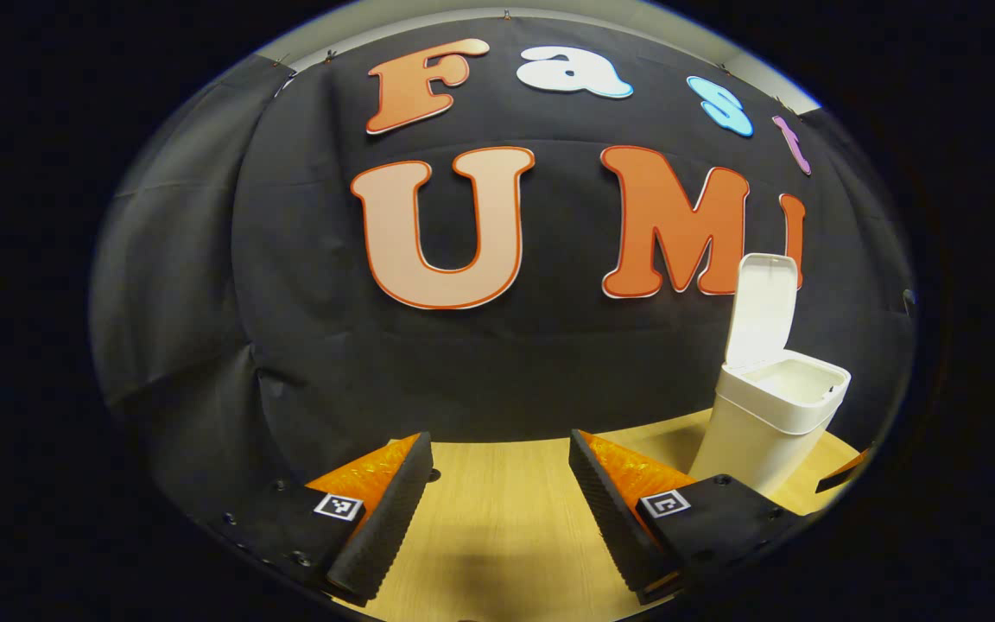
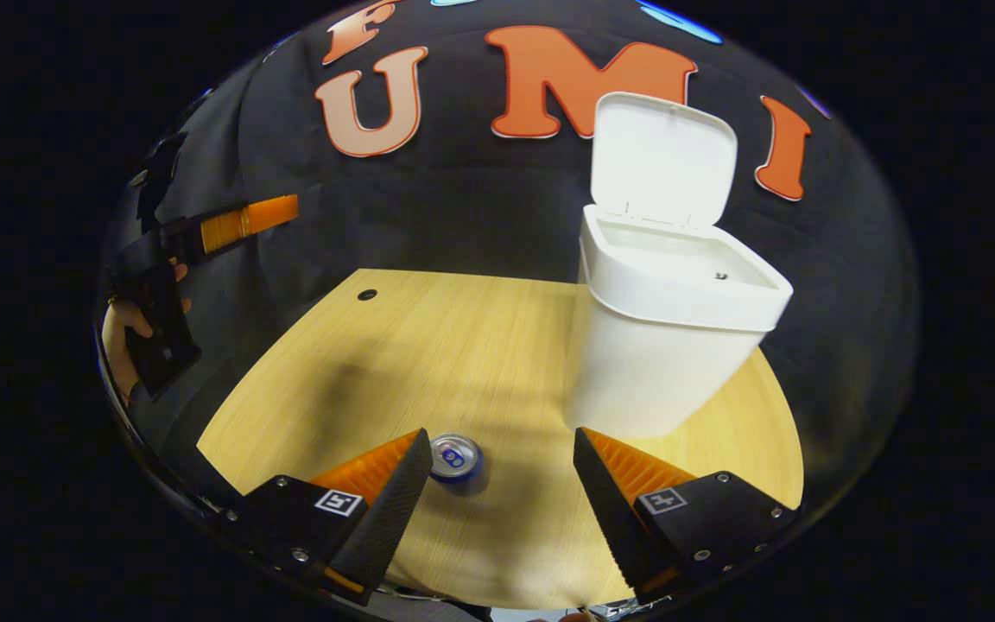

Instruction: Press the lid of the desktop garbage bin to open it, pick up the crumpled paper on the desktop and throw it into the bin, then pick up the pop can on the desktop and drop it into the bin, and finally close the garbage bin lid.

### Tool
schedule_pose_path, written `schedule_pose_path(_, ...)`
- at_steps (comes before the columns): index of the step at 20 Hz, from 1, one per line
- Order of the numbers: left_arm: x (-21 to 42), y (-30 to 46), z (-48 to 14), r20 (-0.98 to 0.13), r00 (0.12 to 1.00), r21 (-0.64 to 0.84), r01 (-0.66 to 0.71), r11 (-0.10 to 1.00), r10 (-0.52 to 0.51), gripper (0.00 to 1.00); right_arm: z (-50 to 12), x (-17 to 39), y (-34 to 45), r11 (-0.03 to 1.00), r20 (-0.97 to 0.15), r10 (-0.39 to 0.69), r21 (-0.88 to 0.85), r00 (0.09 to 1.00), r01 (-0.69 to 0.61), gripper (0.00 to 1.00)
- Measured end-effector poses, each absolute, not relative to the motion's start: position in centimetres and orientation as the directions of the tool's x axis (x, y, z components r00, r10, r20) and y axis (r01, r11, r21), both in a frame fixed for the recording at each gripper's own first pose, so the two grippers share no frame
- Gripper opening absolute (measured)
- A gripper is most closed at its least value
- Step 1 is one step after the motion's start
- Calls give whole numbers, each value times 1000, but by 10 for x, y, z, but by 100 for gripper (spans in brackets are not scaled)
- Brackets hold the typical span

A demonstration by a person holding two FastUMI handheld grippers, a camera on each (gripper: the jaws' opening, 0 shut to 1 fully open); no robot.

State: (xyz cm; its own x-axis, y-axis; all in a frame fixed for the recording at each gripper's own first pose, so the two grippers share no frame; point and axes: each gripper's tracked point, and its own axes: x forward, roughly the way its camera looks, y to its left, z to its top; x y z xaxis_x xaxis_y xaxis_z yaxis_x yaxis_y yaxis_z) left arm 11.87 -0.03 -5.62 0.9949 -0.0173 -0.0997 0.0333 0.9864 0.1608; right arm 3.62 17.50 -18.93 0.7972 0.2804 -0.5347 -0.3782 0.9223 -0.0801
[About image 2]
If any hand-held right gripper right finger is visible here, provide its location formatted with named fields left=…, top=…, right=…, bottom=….
left=573, top=426, right=801, bottom=597

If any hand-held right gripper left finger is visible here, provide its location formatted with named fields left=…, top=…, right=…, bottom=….
left=219, top=428, right=434, bottom=606

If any blue pop can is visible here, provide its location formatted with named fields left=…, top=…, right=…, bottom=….
left=428, top=433, right=484, bottom=482

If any white desktop garbage bin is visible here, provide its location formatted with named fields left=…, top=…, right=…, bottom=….
left=562, top=92, right=795, bottom=439

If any wooden desktop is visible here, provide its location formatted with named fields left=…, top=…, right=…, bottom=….
left=197, top=269, right=805, bottom=610

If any black backdrop cloth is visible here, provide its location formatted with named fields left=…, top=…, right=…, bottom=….
left=100, top=0, right=922, bottom=519

